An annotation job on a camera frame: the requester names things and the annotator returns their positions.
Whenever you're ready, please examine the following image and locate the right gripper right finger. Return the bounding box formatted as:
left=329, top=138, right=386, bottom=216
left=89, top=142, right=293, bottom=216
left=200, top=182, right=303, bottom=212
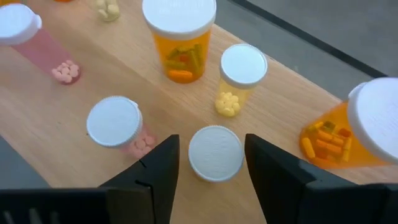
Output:
left=244, top=133, right=398, bottom=224

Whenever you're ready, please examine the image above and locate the small orange pill bottle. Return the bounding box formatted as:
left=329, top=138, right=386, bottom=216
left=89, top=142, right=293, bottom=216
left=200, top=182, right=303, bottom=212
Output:
left=188, top=125, right=245, bottom=184

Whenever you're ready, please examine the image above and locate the wooden shelf with black legs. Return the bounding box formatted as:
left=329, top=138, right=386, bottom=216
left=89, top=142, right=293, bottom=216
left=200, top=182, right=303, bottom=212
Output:
left=0, top=0, right=398, bottom=224

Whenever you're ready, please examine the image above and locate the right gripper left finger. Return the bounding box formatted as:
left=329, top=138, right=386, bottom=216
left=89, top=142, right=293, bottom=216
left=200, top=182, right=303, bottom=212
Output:
left=0, top=134, right=180, bottom=224

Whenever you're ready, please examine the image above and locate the small pink pill bottle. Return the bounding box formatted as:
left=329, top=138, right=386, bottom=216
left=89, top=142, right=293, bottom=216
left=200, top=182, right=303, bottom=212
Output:
left=0, top=2, right=82, bottom=85
left=86, top=95, right=157, bottom=159

